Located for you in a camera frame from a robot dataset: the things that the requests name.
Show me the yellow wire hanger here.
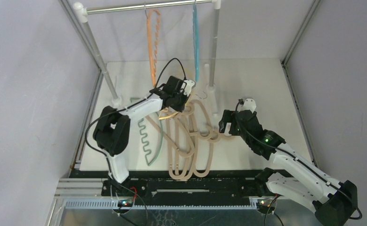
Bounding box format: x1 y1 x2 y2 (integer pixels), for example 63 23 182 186
158 65 209 121

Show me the orange wire hanger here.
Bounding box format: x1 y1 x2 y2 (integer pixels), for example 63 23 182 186
146 9 161 87

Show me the blue wire hanger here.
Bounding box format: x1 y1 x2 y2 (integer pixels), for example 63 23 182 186
192 2 200 82

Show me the green wire hanger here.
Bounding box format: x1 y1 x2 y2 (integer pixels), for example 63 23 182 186
129 97 164 167

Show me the beige plastic hanger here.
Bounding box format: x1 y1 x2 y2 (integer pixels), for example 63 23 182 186
192 105 214 178
187 100 233 144
145 106 197 181

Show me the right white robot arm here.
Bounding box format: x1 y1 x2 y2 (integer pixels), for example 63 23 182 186
219 110 362 226

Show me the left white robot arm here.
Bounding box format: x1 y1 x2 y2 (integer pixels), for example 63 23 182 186
92 76 196 196

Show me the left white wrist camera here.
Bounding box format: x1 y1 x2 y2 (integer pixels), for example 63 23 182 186
183 80 196 96

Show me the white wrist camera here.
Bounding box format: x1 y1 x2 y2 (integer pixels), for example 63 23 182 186
238 98 257 113
183 80 196 96

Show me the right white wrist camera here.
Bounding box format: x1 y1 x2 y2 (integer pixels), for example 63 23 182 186
238 98 257 113

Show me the left black camera cable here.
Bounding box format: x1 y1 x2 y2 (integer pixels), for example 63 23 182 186
84 57 188 194

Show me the black camera cable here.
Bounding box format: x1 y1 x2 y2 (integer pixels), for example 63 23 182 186
84 57 188 194
235 99 363 220

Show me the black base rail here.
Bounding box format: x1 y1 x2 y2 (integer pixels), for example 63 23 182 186
67 169 321 207

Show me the white clothes rack frame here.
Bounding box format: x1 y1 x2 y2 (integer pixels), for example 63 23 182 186
73 0 221 114

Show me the right black camera cable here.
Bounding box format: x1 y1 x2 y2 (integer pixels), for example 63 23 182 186
235 99 363 220

